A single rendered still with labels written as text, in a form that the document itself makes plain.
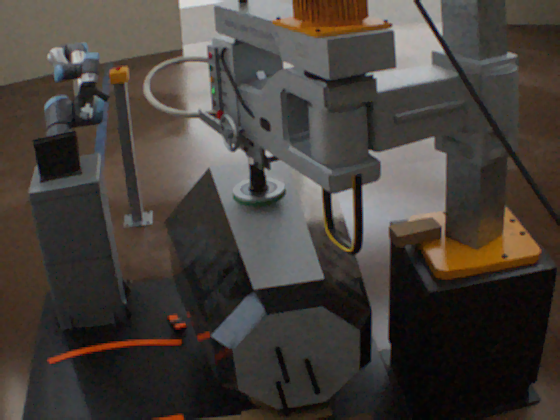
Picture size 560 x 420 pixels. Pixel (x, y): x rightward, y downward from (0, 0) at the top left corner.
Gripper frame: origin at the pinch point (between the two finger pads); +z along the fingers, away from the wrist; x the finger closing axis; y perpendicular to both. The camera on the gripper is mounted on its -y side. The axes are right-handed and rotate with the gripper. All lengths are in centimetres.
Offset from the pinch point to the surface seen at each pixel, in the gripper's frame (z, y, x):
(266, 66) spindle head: -5, -59, 96
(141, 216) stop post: 33, -53, -141
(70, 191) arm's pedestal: 33.8, 7.7, -7.9
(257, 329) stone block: 93, -50, 116
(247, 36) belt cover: -9, -44, 119
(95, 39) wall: -232, -48, -556
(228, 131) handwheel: 21, -47, 90
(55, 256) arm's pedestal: 66, 14, -28
